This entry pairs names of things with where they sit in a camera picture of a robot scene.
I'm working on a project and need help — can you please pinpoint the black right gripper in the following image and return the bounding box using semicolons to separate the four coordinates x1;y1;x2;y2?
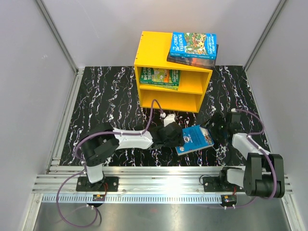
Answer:
199;113;228;144

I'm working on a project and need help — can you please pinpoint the blue 130-Storey Treehouse book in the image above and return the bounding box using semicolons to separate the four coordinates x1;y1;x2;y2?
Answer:
176;125;214;156

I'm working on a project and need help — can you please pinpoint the green 104-Storey Treehouse book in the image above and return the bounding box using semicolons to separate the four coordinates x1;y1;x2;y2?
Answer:
139;67;181;89

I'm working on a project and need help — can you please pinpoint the dark Tale of Two Cities book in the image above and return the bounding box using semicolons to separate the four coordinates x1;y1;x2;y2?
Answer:
167;49;217;69

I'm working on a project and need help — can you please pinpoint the lime green 65-Storey Treehouse book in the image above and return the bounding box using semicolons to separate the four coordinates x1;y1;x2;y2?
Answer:
145;84;179;90

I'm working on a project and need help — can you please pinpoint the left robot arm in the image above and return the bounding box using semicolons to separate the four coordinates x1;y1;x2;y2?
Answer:
75;122;184;191

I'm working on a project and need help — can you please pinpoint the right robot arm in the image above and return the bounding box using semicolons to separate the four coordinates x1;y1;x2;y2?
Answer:
201;109;285;199

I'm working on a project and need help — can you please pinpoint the yellow wooden shelf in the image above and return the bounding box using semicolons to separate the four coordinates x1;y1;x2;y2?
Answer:
134;31;213;113

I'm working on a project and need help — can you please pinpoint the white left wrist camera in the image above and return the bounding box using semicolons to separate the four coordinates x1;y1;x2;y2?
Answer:
160;113;176;127

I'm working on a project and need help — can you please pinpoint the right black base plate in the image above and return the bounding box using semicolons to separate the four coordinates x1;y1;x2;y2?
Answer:
199;175;244;193

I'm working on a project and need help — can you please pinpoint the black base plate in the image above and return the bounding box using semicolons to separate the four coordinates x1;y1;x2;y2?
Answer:
76;176;119;192
199;175;244;193

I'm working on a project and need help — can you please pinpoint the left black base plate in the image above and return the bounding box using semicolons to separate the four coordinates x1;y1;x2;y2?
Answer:
76;176;119;192

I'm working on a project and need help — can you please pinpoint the aluminium front rail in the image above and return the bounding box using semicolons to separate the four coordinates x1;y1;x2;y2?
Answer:
32;156;294;193

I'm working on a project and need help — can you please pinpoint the perforated cable duct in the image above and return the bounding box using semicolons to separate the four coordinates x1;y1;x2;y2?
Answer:
42;193;236;204

